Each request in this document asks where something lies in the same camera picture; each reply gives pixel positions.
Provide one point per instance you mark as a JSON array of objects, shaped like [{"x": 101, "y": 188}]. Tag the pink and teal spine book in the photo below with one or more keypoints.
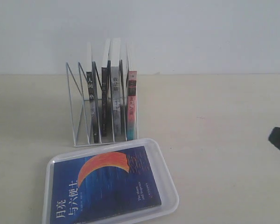
[{"x": 131, "y": 89}]

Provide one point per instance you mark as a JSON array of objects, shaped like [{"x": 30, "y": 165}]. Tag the blue moon cover book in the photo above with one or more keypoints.
[{"x": 101, "y": 186}]

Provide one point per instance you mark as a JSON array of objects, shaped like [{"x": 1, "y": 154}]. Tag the grey spine book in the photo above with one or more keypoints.
[{"x": 116, "y": 89}]

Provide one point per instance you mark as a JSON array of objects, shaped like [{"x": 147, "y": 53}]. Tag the black spine book white characters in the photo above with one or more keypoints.
[{"x": 92, "y": 90}]

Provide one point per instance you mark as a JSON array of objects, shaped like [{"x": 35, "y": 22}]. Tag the thin black spine book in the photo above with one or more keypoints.
[{"x": 105, "y": 85}]

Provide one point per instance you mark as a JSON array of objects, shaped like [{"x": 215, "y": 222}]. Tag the white plastic tray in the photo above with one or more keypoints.
[{"x": 167, "y": 190}]

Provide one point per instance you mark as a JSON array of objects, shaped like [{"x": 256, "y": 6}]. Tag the white wire book rack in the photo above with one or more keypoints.
[{"x": 80, "y": 112}]

